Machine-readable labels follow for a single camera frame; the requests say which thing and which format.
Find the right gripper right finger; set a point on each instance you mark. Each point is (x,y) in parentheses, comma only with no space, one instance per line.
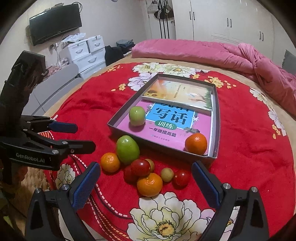
(251,222)

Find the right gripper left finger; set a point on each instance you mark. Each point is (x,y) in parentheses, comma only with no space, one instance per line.
(41,223)

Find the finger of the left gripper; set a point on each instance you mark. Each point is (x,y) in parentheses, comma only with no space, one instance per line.
(62,127)
(69,145)

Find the orange tangerine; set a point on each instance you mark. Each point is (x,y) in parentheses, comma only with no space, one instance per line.
(196,144)
(150,185)
(110,162)

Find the green fruit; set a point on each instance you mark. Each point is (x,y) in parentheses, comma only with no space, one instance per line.
(137,116)
(127,149)

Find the dark red tomato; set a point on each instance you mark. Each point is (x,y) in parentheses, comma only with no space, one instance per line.
(128,175)

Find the large red tomato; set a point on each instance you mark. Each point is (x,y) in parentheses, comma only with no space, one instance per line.
(140,167)

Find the yellow-green small fruit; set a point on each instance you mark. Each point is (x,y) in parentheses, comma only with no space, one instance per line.
(167,174)
(152,166)

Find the left hand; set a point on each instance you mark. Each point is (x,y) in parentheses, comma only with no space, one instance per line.
(13,178)

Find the grey bench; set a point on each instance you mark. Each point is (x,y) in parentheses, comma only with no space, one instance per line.
(48,92)

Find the grey cardboard tray box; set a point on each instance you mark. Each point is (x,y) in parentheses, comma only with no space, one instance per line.
(141,84)

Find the red floral blanket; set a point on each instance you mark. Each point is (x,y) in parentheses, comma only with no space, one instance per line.
(242,150)

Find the white drawer cabinet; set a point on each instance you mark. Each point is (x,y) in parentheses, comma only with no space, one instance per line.
(87,54)

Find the black clothes pile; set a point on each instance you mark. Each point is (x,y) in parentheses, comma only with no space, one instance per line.
(112,54)

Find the pink chinese workbook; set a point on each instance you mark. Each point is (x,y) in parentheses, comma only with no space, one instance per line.
(168,125)

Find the sunflower cover book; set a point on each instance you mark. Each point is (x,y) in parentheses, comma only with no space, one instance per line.
(183,93)

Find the grey padded headboard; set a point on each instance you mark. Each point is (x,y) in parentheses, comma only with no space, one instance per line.
(289,63)

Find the pink quilt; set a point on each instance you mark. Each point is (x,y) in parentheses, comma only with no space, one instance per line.
(242,58)

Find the hanging bags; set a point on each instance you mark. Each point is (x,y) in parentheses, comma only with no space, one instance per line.
(161,19)

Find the white wardrobe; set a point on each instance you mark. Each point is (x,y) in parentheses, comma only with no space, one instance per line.
(225,21)

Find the black wall television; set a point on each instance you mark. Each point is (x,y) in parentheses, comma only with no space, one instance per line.
(54,22)

